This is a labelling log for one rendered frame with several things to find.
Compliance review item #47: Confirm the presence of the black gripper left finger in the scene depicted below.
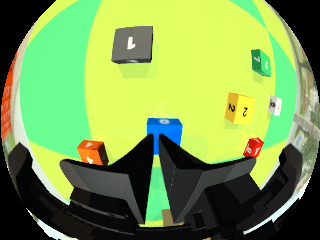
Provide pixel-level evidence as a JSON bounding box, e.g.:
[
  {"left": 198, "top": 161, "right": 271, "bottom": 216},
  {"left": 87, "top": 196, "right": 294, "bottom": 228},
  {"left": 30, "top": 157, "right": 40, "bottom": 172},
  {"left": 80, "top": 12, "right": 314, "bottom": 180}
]
[{"left": 59, "top": 133, "right": 155, "bottom": 225}]

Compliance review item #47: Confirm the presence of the blue block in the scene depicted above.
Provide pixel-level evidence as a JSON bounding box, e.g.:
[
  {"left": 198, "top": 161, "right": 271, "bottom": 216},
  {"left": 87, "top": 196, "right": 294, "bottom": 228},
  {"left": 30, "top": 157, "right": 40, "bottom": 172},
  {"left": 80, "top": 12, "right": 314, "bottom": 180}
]
[{"left": 147, "top": 117, "right": 183, "bottom": 155}]

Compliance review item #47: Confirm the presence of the red digit block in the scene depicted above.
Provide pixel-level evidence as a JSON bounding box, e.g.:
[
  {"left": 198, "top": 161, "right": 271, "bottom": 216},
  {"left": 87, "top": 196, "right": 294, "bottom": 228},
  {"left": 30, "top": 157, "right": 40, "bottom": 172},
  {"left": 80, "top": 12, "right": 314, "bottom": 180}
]
[{"left": 243, "top": 137, "right": 264, "bottom": 157}]

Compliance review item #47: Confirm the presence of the green block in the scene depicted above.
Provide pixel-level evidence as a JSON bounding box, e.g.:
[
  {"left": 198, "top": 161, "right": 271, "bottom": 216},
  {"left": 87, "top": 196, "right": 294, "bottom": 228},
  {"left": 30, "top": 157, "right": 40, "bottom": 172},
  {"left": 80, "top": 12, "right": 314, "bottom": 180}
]
[{"left": 251, "top": 49, "right": 272, "bottom": 77}]

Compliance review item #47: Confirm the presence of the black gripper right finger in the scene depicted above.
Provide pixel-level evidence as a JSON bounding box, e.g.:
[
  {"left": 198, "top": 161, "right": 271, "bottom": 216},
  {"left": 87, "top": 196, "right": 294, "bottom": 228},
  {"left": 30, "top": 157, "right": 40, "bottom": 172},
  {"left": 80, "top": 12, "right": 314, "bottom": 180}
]
[{"left": 157, "top": 133, "right": 257, "bottom": 224}]

